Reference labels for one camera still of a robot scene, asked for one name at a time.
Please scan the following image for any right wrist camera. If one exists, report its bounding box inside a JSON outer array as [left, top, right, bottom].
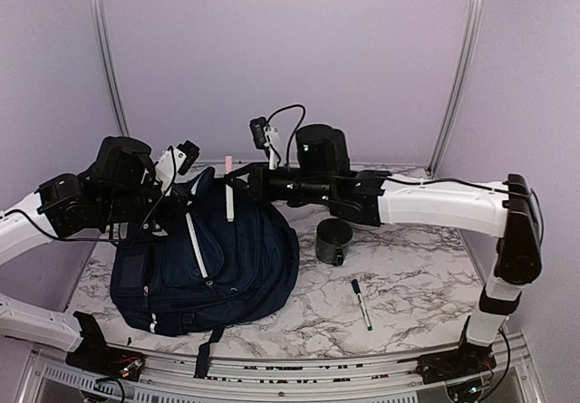
[[249, 117, 282, 170]]

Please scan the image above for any pink cap marker pen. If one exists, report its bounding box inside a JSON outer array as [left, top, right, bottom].
[[225, 156, 235, 222]]

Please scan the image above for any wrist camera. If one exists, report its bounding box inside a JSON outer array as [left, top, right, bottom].
[[146, 140, 199, 196], [249, 117, 282, 170]]

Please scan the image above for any aluminium frame post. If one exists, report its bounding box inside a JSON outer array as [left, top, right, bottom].
[[90, 0, 131, 138], [428, 0, 485, 176]]

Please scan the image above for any blue cap marker pen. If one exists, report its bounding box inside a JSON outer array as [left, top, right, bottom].
[[351, 279, 372, 331]]

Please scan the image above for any left aluminium frame post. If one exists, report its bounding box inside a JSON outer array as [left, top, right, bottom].
[[90, 0, 131, 138]]

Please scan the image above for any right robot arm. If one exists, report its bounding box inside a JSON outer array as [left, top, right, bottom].
[[225, 120, 542, 374]]

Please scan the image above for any front aluminium rail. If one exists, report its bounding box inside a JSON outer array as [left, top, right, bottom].
[[17, 336, 545, 402]]

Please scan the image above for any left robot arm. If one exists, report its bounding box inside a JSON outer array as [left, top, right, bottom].
[[1, 136, 199, 264]]

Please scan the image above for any dark grey metal mug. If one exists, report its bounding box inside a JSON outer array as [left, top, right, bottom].
[[315, 218, 353, 266]]

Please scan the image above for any navy blue student backpack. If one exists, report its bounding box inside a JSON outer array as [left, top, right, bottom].
[[110, 167, 300, 378]]

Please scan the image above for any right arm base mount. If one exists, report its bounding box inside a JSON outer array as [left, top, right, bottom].
[[414, 331, 497, 384]]

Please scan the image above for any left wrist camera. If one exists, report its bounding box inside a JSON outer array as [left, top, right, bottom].
[[146, 140, 199, 196]]

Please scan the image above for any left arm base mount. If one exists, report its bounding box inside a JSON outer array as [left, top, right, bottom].
[[65, 312, 145, 382]]

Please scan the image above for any right aluminium frame post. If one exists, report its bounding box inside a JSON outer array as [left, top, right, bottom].
[[428, 0, 485, 176]]

